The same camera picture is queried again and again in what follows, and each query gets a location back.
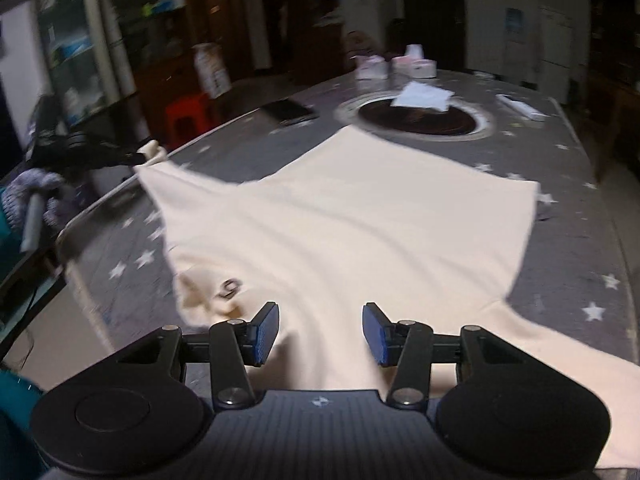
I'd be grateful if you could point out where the cream sweater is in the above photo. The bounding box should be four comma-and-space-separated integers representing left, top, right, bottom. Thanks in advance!
136, 127, 639, 468

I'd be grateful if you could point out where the red plastic stool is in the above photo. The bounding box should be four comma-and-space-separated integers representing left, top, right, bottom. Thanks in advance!
165, 93, 221, 151

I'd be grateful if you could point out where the white paper bag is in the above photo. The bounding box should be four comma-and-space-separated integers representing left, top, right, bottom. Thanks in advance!
193, 42, 232, 100

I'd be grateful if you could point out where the black smartphone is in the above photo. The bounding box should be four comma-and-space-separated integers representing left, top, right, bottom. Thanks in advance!
259, 99, 318, 126

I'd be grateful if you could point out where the round induction cooktop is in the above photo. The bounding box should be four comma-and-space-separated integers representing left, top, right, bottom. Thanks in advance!
334, 91, 496, 142

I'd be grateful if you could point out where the white tissue paper sheet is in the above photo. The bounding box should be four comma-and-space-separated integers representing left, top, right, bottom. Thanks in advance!
390, 81, 454, 113

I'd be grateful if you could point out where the small white pink box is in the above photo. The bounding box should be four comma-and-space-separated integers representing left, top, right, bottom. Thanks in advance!
352, 54, 388, 80

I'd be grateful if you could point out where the white remote control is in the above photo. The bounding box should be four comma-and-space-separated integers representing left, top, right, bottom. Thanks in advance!
496, 94, 547, 122

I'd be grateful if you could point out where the white pink tissue box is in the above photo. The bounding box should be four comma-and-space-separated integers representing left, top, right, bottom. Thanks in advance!
392, 44, 437, 79

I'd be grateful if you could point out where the water dispenser with blue bottle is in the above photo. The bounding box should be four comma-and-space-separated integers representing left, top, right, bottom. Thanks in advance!
502, 8, 527, 84

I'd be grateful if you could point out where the white refrigerator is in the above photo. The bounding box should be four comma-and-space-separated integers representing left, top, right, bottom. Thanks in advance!
538, 6, 574, 104

